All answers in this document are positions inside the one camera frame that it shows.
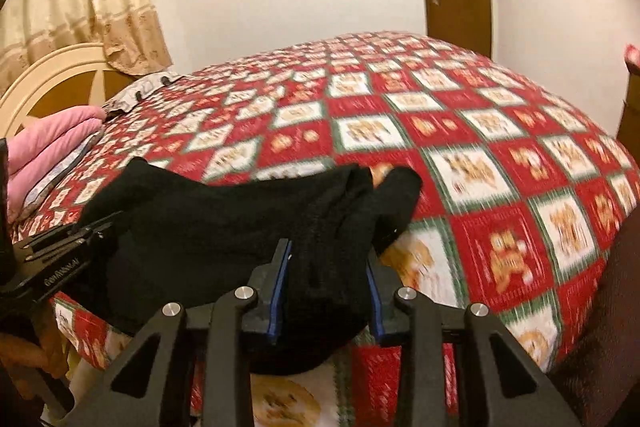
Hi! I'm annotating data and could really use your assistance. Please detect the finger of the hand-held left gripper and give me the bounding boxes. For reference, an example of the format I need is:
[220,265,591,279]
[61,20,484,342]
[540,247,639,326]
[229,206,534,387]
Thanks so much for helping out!
[12,211,126,255]
[27,226,116,270]

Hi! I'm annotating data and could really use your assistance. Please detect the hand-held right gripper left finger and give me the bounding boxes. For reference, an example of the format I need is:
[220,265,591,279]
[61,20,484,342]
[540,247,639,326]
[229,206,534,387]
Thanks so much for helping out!
[65,239,296,427]

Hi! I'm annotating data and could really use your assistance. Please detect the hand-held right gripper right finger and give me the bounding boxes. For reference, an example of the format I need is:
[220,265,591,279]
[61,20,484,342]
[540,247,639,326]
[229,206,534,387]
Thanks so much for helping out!
[365,257,581,427]

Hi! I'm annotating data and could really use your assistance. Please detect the black pants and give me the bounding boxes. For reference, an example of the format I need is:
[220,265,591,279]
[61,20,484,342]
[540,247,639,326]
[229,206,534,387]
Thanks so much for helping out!
[62,157,425,375]

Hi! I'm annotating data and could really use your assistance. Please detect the person's left hand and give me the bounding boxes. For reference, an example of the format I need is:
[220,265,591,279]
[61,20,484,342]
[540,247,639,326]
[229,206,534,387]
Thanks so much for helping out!
[0,319,68,380]

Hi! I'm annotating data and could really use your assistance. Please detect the grey patterned cloth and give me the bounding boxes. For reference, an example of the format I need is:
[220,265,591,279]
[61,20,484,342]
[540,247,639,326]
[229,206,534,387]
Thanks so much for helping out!
[22,132,105,210]

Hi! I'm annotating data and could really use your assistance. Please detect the pink quilt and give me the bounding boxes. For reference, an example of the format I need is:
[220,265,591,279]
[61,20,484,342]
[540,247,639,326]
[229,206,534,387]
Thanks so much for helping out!
[7,104,107,224]

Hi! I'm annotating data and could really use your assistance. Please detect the grey patterned pillow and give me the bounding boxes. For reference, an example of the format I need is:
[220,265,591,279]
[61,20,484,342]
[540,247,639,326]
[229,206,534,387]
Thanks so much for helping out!
[102,71,183,115]

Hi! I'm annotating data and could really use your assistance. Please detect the cream headboard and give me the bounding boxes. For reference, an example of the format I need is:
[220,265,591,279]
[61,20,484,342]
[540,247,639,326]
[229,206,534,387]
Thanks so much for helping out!
[0,42,136,138]

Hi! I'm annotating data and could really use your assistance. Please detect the red printed blanket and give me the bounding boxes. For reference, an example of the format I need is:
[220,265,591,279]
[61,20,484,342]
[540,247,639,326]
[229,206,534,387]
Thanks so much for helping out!
[7,31,640,427]

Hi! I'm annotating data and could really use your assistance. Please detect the person's dark maroon clothing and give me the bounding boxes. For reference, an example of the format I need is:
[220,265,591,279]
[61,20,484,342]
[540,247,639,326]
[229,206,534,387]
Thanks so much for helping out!
[547,214,640,427]

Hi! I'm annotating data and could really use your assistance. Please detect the brown wooden cabinet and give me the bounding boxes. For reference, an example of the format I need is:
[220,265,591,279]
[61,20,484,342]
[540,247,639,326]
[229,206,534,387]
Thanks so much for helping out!
[617,67,640,142]

